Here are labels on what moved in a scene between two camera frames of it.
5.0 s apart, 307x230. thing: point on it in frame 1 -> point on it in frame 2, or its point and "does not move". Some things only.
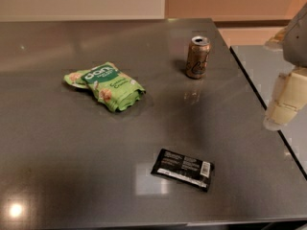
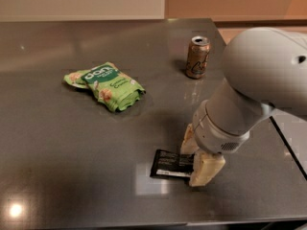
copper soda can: (198, 57) does not move
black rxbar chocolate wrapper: (189, 171) does not move
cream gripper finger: (276, 42) -> (189, 145)
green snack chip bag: (113, 86) does not move
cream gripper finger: (289, 98) -> (206, 167)
